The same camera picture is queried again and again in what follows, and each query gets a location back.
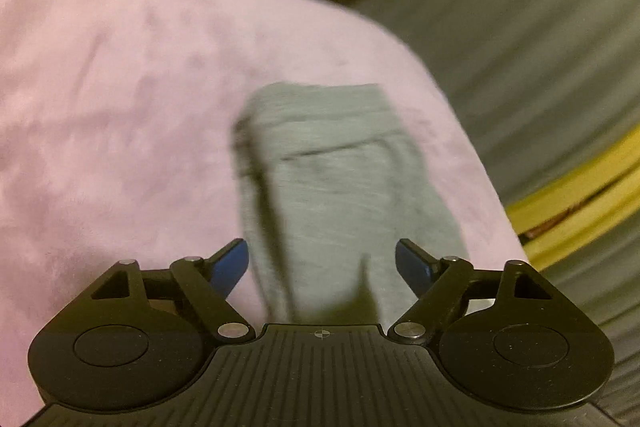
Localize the grey sweat pants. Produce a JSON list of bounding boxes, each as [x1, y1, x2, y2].
[[231, 82, 473, 325]]

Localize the grey curtain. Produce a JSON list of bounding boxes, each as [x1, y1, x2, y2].
[[350, 0, 640, 210], [537, 252, 640, 427]]

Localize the pink fleece blanket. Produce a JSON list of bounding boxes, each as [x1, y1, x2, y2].
[[0, 0, 531, 427]]

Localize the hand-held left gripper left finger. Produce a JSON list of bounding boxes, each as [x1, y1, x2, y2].
[[90, 238, 257, 343]]

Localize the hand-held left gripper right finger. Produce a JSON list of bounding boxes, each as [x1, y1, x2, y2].
[[387, 238, 551, 343]]

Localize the yellow curtain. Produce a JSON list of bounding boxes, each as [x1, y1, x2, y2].
[[505, 127, 640, 273]]

